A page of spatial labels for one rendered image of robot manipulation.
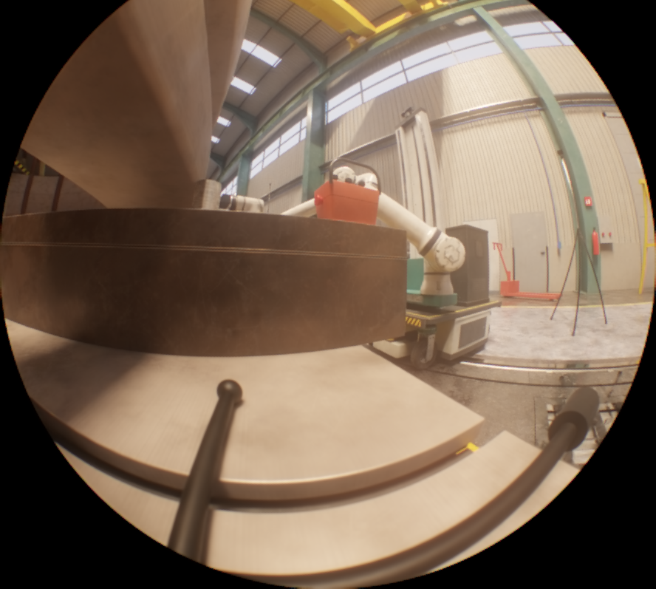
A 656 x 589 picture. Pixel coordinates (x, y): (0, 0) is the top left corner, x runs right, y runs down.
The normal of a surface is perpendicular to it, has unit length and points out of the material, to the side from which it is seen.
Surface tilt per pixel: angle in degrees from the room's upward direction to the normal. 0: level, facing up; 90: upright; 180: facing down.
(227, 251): 90
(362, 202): 97
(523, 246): 90
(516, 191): 90
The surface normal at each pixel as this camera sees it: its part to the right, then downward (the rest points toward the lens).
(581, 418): -0.98, -0.04
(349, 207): 0.43, 0.07
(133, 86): -0.01, 1.00
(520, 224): -0.73, -0.05
